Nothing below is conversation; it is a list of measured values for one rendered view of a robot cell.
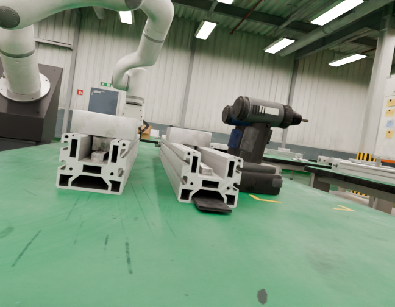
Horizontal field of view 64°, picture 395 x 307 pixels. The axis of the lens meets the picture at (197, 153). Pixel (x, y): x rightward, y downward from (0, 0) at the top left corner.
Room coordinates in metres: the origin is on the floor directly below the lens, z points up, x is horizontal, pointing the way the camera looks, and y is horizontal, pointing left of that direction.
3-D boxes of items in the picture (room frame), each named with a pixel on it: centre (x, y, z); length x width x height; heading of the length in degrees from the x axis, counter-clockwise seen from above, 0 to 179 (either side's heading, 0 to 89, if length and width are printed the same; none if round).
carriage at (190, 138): (0.92, 0.04, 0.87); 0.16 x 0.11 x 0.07; 9
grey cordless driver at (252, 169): (0.77, -0.17, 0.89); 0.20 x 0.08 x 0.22; 108
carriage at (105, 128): (0.64, 0.18, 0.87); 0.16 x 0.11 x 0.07; 9
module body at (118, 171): (0.89, 0.22, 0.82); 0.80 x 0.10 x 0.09; 9
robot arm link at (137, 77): (1.47, 0.33, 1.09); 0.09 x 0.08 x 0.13; 115
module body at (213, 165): (0.92, 0.04, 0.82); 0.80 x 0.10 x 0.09; 9
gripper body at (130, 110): (1.47, 0.32, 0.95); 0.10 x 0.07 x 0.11; 99
